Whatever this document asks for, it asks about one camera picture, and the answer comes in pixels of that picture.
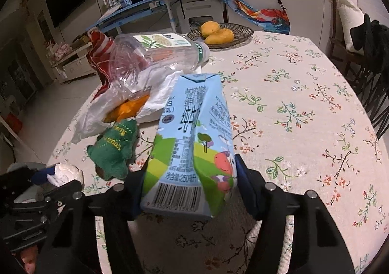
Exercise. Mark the white television cabinet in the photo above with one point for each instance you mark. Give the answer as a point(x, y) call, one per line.
point(76, 65)

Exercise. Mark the black slatted chair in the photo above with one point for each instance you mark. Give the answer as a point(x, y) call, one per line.
point(372, 94)

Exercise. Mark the floral tablecloth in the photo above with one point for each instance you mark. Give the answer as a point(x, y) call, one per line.
point(288, 85)

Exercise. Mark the white plastic stool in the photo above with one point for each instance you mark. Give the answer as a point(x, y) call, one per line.
point(203, 8)

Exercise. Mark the blue milk carton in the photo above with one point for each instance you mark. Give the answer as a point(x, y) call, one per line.
point(188, 140)

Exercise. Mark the white plastic bag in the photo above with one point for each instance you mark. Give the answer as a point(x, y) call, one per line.
point(158, 94)

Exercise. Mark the red striped wrapper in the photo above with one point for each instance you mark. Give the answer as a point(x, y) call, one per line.
point(98, 58)

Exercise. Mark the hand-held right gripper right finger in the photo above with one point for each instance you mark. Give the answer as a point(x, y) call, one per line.
point(247, 192)

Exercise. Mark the blue study desk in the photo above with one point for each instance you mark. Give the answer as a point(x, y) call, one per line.
point(136, 8)

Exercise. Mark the white pillow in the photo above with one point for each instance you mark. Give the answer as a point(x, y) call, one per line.
point(349, 21)

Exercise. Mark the pink patterned box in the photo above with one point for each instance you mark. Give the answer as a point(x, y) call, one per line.
point(59, 50)

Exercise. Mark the glass fruit plate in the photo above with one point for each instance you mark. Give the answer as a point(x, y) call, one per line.
point(240, 34)

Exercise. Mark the small blue box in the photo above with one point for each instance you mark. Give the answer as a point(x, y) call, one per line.
point(126, 1)

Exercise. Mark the yellow mango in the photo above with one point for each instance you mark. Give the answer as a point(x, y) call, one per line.
point(220, 37)
point(209, 28)

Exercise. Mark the black cloth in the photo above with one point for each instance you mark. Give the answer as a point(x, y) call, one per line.
point(370, 37)

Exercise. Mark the white tissue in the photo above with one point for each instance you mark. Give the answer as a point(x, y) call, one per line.
point(69, 173)

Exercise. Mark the wooden chair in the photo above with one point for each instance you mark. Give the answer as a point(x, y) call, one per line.
point(332, 18)

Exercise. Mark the clear plastic bottle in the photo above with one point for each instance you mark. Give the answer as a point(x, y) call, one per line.
point(158, 58)

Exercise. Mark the green plush toy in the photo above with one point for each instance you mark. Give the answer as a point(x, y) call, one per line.
point(112, 149)

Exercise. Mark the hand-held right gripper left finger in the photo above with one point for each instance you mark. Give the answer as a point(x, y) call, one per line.
point(135, 192)

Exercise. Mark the person's left hand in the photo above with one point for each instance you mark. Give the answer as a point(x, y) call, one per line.
point(30, 258)

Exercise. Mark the orange fruit peel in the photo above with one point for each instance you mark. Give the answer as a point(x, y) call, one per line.
point(129, 107)

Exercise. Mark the colourful printed bag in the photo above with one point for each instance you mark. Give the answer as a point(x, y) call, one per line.
point(252, 9)

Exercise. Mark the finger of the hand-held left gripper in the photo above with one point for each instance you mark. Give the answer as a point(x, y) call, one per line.
point(42, 175)
point(60, 195)

